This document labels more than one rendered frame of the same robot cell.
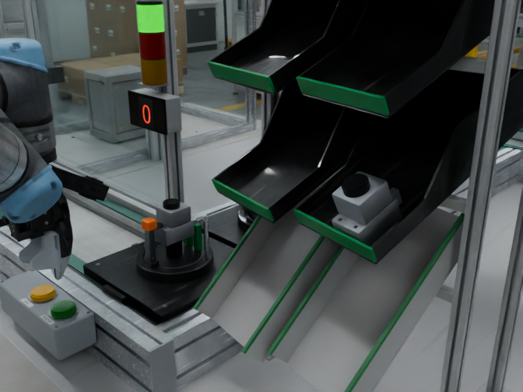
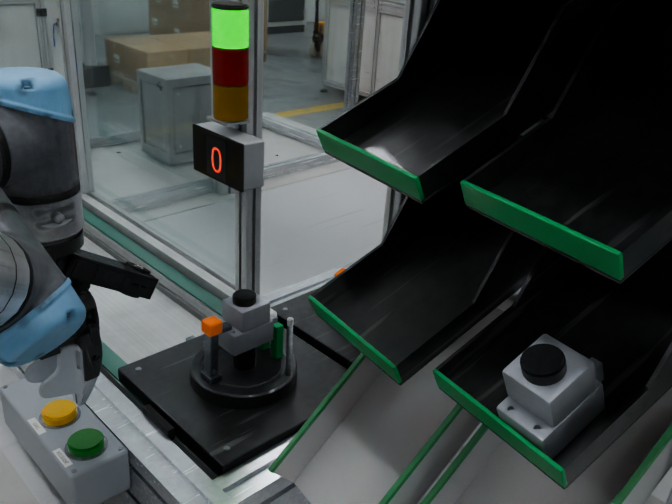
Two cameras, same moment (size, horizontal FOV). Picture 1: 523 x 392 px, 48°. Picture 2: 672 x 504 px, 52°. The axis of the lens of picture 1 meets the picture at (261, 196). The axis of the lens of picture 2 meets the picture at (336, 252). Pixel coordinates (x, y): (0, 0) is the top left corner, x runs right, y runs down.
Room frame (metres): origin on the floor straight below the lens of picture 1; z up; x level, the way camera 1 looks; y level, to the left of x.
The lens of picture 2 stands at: (0.19, 0.04, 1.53)
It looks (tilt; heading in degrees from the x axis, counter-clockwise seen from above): 26 degrees down; 0
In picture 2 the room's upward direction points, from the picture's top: 4 degrees clockwise
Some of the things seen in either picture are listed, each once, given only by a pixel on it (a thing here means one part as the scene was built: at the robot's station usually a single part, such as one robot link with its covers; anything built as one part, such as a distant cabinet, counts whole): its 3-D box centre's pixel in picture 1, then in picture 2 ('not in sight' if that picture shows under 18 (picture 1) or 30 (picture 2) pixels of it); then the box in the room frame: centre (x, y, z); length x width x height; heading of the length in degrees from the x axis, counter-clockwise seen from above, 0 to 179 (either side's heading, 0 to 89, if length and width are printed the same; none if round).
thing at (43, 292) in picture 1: (43, 295); (59, 415); (0.86, 0.37, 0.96); 0.04 x 0.04 x 0.02
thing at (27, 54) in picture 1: (16, 82); (27, 134); (0.80, 0.33, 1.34); 0.09 x 0.08 x 0.11; 149
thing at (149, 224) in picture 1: (153, 238); (216, 344); (0.92, 0.19, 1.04); 0.04 x 0.02 x 0.08; 136
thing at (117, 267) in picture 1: (175, 268); (244, 381); (0.95, 0.16, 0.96); 0.24 x 0.24 x 0.02; 46
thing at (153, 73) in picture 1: (154, 70); (230, 100); (1.17, 0.21, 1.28); 0.05 x 0.05 x 0.05
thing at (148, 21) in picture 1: (150, 18); (230, 27); (1.17, 0.21, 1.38); 0.05 x 0.05 x 0.05
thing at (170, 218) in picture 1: (177, 218); (250, 315); (0.96, 0.15, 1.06); 0.08 x 0.04 x 0.07; 136
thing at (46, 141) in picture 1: (28, 138); (42, 214); (0.80, 0.33, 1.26); 0.08 x 0.08 x 0.05
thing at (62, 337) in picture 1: (45, 310); (62, 435); (0.86, 0.37, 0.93); 0.21 x 0.07 x 0.06; 46
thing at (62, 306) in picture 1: (64, 311); (86, 445); (0.81, 0.32, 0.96); 0.04 x 0.04 x 0.02
